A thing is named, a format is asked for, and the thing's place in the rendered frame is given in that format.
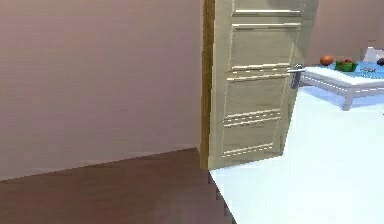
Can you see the dark round object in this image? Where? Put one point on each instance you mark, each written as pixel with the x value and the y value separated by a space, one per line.
pixel 381 61

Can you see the beige panelled room door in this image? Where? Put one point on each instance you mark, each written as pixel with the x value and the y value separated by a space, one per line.
pixel 256 93

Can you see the orange ball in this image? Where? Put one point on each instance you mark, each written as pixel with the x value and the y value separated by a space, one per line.
pixel 326 60

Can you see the blue patterned table cloth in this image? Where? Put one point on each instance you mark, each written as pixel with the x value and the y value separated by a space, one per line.
pixel 365 70

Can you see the green bowl with red fruit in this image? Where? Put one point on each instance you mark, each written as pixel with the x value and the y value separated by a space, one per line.
pixel 346 65

